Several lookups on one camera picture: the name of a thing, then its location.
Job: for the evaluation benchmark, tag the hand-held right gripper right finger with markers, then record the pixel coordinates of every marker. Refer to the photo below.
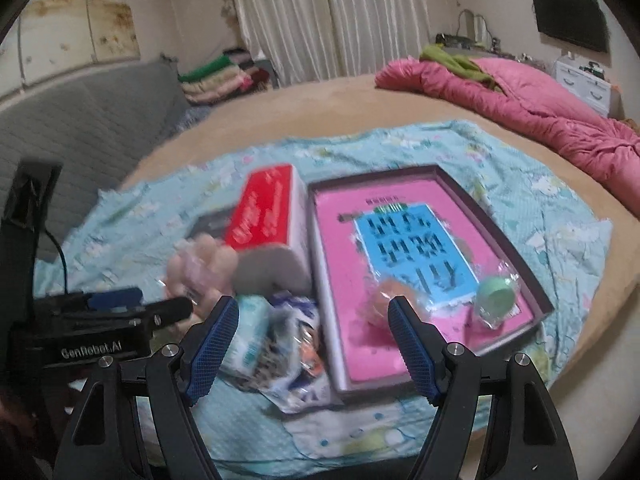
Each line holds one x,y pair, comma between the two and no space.
412,345

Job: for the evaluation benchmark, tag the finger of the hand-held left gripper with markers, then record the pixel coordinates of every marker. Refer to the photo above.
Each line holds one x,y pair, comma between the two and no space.
115,298
167,310

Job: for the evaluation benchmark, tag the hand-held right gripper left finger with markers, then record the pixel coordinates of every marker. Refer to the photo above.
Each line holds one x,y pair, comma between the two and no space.
212,345

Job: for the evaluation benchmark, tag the beige plush rabbit pink bow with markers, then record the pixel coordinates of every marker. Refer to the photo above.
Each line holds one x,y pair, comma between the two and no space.
220,260

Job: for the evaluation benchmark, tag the pink lined cardboard box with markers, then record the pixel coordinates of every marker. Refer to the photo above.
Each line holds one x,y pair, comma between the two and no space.
345,240

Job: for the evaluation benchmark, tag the peach round item in wrap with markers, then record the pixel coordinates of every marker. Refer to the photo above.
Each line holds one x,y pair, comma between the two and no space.
382,305

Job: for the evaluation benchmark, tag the printed snack packet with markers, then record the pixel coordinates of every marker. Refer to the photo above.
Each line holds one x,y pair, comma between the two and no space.
300,370

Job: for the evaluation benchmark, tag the green round item in wrap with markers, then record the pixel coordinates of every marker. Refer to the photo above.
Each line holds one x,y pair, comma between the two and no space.
495,295

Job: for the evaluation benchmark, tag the light blue printed blanket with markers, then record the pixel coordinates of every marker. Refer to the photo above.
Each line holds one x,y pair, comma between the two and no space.
200,180

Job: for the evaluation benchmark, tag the red and white carton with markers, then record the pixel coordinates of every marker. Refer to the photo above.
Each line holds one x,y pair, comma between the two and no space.
265,205

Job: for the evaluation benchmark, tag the grey quilted sofa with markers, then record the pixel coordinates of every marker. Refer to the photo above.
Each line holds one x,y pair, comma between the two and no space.
90,125

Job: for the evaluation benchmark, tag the stack of folded blankets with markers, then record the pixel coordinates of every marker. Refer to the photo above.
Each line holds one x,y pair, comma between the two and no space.
215,80

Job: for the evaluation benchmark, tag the pink quilt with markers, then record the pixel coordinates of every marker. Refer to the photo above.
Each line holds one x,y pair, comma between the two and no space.
540,115

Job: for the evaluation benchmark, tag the green cloth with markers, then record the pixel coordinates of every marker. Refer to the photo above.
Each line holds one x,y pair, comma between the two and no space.
450,60

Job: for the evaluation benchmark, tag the white drawer cabinet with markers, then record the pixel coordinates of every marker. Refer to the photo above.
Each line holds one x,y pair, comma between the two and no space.
582,85

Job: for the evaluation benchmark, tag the small vanity mirror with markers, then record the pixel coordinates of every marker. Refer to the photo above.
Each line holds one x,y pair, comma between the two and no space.
472,25

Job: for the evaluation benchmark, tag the white curtain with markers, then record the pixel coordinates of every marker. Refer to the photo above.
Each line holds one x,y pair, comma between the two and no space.
325,15

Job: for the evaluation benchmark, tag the wall poster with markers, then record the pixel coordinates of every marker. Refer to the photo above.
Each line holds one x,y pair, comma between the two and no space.
75,15

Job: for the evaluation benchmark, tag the wall mounted black television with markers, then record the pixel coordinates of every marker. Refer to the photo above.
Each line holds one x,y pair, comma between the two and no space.
570,17

